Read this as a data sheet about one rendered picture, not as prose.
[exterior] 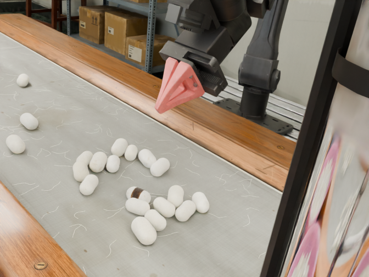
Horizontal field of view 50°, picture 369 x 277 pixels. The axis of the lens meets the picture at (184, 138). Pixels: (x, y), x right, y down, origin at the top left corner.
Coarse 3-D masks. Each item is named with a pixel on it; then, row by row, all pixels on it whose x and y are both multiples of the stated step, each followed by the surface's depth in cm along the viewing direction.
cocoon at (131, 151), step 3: (129, 147) 59; (132, 147) 59; (135, 147) 59; (126, 150) 58; (129, 150) 58; (132, 150) 58; (135, 150) 59; (126, 153) 58; (129, 153) 58; (132, 153) 58; (135, 153) 58; (126, 156) 58; (129, 156) 58; (132, 156) 58; (135, 156) 58; (129, 159) 58; (132, 159) 58
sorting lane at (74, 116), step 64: (0, 64) 89; (0, 128) 63; (64, 128) 65; (128, 128) 68; (64, 192) 50; (192, 192) 53; (256, 192) 55; (128, 256) 42; (192, 256) 43; (256, 256) 44
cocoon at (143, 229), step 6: (132, 222) 44; (138, 222) 44; (144, 222) 43; (132, 228) 44; (138, 228) 43; (144, 228) 43; (150, 228) 43; (138, 234) 43; (144, 234) 42; (150, 234) 42; (144, 240) 42; (150, 240) 42
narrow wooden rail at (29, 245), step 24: (0, 192) 45; (0, 216) 41; (24, 216) 42; (0, 240) 38; (24, 240) 39; (48, 240) 39; (0, 264) 36; (24, 264) 36; (48, 264) 36; (72, 264) 37
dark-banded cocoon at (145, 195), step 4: (132, 188) 49; (128, 192) 49; (144, 192) 49; (148, 192) 49; (128, 196) 49; (140, 196) 48; (144, 196) 48; (148, 196) 49; (144, 200) 48; (148, 200) 49
